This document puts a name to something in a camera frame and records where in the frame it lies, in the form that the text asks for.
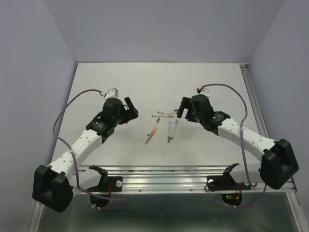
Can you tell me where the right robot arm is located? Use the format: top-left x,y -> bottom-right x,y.
177,94 -> 299,190

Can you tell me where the green cap marker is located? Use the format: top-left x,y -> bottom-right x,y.
157,109 -> 178,115

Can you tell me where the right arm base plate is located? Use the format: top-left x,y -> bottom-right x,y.
204,163 -> 251,207

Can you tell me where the beige cap marker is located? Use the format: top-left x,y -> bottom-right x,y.
152,114 -> 175,118

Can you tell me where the right side aluminium rail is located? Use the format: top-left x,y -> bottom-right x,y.
239,63 -> 269,138

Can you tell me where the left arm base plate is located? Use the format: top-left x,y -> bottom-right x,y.
79,165 -> 127,210

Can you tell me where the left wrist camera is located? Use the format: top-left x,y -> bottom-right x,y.
104,87 -> 119,100

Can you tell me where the light blue cap marker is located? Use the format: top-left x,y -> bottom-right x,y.
170,119 -> 179,139

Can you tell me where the orange clear cap marker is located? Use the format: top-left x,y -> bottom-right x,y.
144,126 -> 158,145

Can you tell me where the brown cap marker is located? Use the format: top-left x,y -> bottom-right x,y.
167,121 -> 171,143

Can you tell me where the grey cap marker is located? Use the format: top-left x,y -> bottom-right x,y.
147,118 -> 161,136

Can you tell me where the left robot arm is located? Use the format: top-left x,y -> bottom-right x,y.
32,96 -> 139,213

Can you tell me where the front aluminium rail frame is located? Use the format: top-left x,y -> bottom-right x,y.
40,165 -> 298,194

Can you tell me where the pink cap marker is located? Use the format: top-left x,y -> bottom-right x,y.
162,111 -> 177,115

